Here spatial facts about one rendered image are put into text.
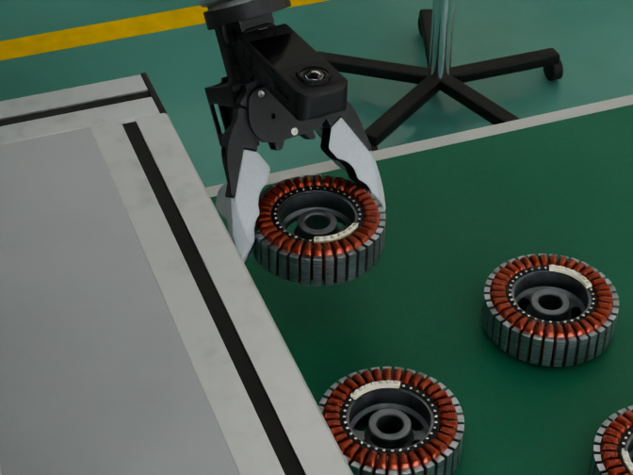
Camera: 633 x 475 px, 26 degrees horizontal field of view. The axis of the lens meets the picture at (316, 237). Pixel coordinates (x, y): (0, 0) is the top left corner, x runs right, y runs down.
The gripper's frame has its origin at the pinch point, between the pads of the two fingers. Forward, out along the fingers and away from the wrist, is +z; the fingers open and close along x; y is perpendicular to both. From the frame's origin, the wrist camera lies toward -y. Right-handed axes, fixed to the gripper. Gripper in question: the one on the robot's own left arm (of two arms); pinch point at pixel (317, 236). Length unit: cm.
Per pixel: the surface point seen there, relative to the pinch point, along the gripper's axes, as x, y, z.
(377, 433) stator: 4.9, -12.5, 13.0
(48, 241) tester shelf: 29.8, -35.7, -12.6
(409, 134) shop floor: -84, 134, 18
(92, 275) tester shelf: 28.9, -38.7, -10.9
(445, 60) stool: -95, 133, 6
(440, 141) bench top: -23.3, 17.3, -0.8
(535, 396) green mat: -9.6, -12.0, 15.7
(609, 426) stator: -10.1, -20.6, 16.7
